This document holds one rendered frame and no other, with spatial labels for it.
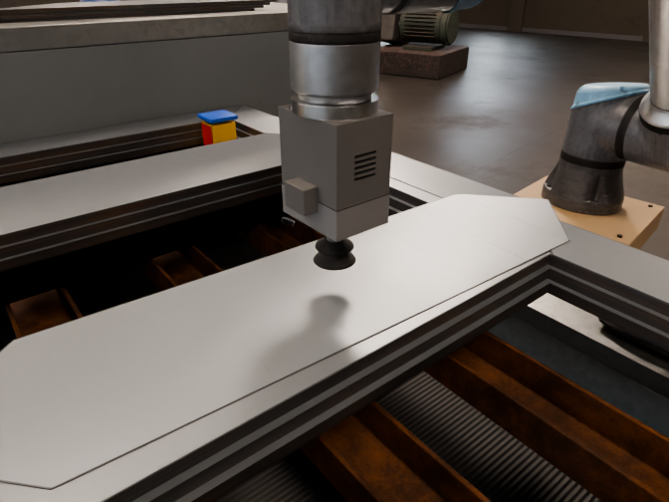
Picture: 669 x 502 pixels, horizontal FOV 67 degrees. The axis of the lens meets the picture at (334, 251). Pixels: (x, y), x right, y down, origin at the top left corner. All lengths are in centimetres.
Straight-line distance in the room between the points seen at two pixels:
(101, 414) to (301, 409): 15
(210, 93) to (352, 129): 89
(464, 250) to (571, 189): 50
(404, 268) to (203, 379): 25
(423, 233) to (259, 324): 26
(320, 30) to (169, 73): 86
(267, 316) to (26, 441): 21
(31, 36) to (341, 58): 83
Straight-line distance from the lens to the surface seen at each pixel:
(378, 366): 45
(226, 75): 130
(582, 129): 105
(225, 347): 45
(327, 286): 52
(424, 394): 85
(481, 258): 59
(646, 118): 97
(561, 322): 84
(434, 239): 62
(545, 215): 72
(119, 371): 46
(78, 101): 119
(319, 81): 41
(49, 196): 84
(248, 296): 51
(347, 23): 41
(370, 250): 59
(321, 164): 43
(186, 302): 52
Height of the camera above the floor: 114
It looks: 29 degrees down
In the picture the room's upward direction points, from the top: straight up
